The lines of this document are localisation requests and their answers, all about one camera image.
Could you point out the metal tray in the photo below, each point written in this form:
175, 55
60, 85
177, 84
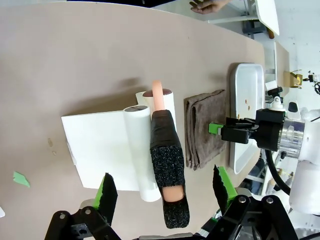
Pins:
247, 82

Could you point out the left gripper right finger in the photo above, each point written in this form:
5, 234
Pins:
225, 190

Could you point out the brown terry towel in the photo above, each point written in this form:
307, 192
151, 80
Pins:
205, 125

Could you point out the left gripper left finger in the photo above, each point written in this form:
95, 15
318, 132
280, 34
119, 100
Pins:
105, 200

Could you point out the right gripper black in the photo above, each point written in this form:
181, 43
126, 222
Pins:
270, 130

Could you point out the brown topped side table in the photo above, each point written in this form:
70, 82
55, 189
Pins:
283, 57

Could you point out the teal green paper scrap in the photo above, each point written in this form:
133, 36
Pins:
21, 178

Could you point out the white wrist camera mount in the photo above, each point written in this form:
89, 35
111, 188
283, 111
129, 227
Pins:
277, 101

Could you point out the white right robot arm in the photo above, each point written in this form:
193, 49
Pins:
308, 155

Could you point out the small cardboard box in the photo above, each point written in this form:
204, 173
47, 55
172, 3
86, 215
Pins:
290, 78

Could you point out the pink lint roller black grip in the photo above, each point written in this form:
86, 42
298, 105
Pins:
165, 140

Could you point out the white board panel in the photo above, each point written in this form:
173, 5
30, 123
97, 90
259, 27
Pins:
268, 12

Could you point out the white paper scrap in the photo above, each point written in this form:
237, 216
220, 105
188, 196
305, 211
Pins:
1, 212

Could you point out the person bare hand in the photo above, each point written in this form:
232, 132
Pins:
210, 7

